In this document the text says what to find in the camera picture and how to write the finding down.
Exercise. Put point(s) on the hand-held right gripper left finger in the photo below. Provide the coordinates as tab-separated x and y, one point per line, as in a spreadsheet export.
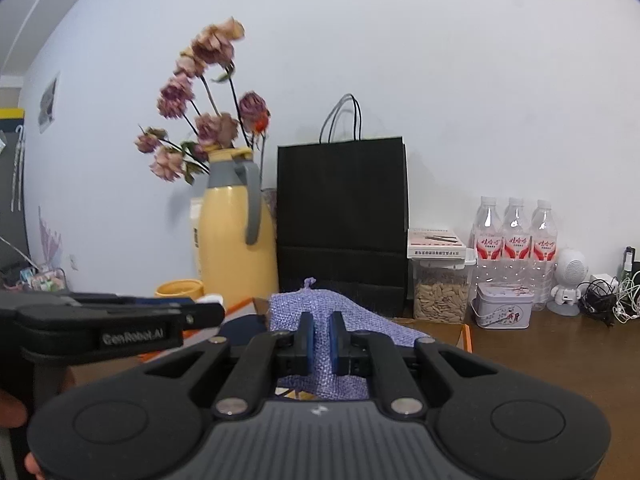
305	345

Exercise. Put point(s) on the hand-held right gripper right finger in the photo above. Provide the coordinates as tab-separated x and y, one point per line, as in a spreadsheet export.
336	345

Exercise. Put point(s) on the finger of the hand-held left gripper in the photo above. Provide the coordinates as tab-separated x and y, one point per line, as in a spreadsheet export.
190	316
160	301

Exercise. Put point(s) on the plain white bottle cap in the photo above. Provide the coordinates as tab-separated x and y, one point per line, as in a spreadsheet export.
210	298

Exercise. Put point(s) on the purple knitted pouch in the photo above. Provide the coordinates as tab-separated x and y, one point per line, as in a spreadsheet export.
330	300

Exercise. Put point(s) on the navy blue fabric pouch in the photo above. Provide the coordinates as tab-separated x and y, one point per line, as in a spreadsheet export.
245	327

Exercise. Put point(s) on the red pumpkin print cardboard box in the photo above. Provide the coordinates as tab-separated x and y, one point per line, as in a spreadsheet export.
440	332

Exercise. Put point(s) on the person's left hand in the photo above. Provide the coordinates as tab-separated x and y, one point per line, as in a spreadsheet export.
12	409

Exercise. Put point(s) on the yellow mug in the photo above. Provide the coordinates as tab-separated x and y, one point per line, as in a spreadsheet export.
177	288

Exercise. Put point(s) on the white carton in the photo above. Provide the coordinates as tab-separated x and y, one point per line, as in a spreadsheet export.
196	235

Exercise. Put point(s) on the yellow thermos jug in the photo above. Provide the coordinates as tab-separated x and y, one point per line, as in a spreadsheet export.
230	240

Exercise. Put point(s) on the clear seed container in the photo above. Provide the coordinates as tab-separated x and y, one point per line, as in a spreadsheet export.
440	295

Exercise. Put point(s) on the flat white box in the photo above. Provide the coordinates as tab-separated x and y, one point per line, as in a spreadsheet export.
435	242

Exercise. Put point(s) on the black paper bag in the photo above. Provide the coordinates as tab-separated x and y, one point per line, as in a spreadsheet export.
340	200

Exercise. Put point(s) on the dark grey cabinet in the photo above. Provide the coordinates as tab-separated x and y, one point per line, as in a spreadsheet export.
7	185

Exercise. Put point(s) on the pale purple tin box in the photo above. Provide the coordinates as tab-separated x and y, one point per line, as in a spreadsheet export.
502	307

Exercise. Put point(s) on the white robot speaker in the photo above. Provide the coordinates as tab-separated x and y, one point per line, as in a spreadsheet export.
570	270

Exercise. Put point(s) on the dried pink flowers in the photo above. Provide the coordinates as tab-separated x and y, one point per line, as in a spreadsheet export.
217	45

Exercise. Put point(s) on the white charger plug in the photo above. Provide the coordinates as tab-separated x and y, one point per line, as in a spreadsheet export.
604	280

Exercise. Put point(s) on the white wall socket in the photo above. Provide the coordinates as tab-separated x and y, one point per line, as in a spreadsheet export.
74	262

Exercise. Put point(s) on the purple wall decal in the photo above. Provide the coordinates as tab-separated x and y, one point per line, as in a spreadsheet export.
50	240

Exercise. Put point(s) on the wall picture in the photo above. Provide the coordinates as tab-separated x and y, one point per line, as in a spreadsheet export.
49	102

